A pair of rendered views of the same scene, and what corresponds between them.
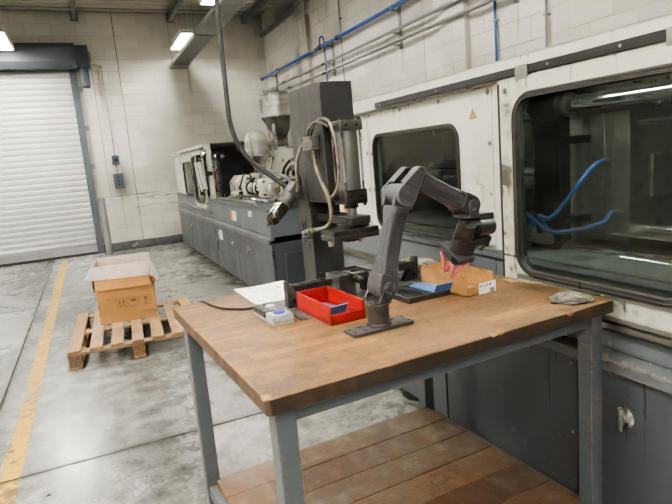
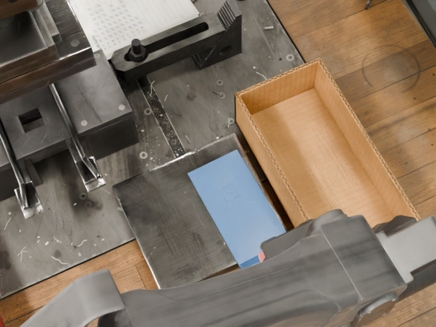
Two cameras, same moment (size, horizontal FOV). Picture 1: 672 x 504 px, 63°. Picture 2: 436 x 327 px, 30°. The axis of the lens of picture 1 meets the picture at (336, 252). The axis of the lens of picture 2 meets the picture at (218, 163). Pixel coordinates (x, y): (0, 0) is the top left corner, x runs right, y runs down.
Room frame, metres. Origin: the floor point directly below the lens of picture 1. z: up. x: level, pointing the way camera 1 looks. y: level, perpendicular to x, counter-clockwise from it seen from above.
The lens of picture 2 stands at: (1.47, -0.32, 1.85)
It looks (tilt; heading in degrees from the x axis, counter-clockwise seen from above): 65 degrees down; 5
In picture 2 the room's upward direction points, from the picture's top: 4 degrees counter-clockwise
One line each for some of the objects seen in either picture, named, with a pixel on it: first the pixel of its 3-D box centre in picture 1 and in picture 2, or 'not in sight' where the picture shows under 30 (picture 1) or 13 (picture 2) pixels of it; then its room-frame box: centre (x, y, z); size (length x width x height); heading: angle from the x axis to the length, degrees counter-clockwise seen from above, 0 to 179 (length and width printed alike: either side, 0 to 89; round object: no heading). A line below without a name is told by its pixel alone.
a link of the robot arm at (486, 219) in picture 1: (475, 217); (385, 259); (1.70, -0.44, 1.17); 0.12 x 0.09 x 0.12; 118
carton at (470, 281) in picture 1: (456, 279); (325, 168); (1.90, -0.42, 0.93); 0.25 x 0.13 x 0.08; 27
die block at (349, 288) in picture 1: (357, 282); (49, 128); (1.95, -0.07, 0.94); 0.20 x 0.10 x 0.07; 117
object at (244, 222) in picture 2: (430, 284); (241, 207); (1.85, -0.31, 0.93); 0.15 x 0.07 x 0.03; 29
